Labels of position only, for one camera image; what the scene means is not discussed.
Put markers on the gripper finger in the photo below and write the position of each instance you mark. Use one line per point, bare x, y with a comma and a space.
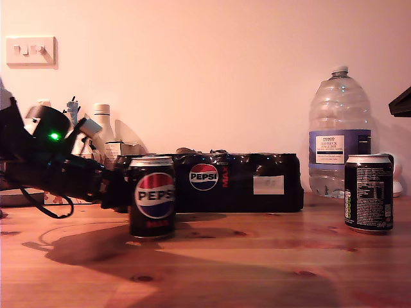
115, 192
403, 104

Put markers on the white bottle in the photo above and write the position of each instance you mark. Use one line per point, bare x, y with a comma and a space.
107, 128

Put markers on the large clear water bottle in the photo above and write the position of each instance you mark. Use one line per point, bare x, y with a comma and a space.
340, 112

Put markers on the small white carton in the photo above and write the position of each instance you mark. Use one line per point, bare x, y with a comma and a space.
112, 150

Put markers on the small white round camera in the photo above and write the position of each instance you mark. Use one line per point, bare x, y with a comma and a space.
398, 189

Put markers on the black Pepsi Max can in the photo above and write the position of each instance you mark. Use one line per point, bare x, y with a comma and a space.
151, 195
369, 192

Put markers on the black Pepsi Max multipack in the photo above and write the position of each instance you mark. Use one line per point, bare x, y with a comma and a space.
241, 167

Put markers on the gingerbread print tissue box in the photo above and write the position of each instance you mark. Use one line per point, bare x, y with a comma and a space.
57, 199

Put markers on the blue packet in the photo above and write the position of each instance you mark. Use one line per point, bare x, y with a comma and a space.
73, 109

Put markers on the shallow grey dish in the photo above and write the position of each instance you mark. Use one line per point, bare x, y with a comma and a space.
16, 197

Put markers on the white light switch plate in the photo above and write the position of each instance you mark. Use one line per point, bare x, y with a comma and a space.
32, 57

